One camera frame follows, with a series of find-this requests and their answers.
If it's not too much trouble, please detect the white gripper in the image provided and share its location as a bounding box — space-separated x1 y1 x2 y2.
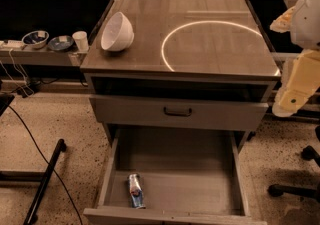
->
270 7 320 117

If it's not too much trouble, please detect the red bull can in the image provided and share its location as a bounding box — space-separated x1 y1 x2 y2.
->
128 174 146 209

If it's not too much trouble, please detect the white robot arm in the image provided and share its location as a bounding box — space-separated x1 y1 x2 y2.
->
270 0 320 117

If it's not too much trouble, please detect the grey drawer cabinet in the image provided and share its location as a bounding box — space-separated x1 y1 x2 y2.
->
79 0 282 143

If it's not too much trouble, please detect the closed top drawer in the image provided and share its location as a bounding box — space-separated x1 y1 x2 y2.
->
89 95 268 131

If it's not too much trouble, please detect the open middle drawer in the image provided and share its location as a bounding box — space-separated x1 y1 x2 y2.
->
84 127 267 225

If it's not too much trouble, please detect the black office chair base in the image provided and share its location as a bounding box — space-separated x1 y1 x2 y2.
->
267 125 320 203

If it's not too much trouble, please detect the white tilted bowl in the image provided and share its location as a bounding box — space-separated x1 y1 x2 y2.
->
101 12 134 52

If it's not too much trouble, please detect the white paper cup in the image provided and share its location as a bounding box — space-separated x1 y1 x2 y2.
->
72 31 89 52

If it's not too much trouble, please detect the blue plate on shelf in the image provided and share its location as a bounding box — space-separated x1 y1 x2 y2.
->
48 35 74 52

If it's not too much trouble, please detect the blue white bowl on shelf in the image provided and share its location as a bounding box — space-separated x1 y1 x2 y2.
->
22 30 49 49

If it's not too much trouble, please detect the grey side shelf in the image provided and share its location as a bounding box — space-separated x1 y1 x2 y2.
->
0 48 86 67

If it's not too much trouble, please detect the white power strip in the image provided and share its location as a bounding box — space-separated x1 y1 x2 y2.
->
0 40 23 49

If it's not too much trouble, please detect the black stand leg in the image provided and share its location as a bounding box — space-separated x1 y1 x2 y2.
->
23 139 67 225

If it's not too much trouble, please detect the black drawer handle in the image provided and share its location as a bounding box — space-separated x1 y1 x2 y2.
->
163 107 193 117

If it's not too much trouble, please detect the black floor cable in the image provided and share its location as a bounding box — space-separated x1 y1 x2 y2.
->
6 104 84 225

